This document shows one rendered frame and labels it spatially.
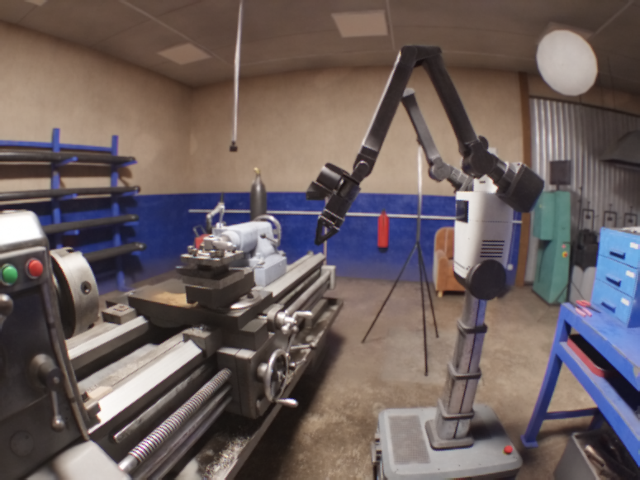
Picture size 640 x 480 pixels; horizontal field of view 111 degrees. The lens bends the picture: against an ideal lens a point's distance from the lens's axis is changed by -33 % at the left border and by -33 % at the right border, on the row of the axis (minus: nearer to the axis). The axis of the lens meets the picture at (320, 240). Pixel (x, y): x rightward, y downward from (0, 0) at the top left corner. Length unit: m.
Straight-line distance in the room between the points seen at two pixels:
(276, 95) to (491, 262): 4.99
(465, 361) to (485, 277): 0.37
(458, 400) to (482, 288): 0.51
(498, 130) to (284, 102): 3.45
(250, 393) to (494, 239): 1.02
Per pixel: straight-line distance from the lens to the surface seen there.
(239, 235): 1.73
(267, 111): 5.75
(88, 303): 0.95
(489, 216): 1.19
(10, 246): 0.67
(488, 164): 1.01
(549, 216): 4.70
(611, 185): 6.27
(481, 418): 1.85
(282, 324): 1.25
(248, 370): 1.20
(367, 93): 5.36
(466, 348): 1.38
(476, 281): 1.22
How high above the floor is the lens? 1.35
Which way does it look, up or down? 8 degrees down
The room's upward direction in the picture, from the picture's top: 1 degrees clockwise
